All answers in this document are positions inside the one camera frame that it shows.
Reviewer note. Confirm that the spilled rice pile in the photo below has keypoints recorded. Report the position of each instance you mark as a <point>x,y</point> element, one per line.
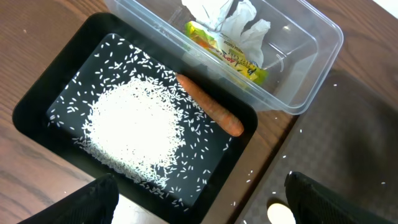
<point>129,112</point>

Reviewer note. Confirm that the clear plastic bin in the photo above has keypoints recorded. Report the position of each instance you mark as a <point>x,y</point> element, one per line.
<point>299,49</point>

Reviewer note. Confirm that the white paper waste in bin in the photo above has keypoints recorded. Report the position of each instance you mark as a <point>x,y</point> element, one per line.
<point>213,15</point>

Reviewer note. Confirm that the dark brown serving tray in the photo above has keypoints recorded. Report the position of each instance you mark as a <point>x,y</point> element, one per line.
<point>346,141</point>

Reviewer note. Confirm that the black waste tray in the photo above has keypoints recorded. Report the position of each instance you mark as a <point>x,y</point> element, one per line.
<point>29,116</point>

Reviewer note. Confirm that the yellow snack wrapper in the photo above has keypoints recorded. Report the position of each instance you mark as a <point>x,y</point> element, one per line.
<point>226,50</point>

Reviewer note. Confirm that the orange carrot piece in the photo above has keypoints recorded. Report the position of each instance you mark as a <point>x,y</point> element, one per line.
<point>218,113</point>

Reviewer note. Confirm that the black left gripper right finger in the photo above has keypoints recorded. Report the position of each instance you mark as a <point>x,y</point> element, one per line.
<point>312,203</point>

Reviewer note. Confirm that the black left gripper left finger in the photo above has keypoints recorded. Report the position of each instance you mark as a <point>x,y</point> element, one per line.
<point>94,203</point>

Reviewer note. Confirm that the yellow plastic spoon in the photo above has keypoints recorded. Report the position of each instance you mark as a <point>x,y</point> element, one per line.
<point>278,213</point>

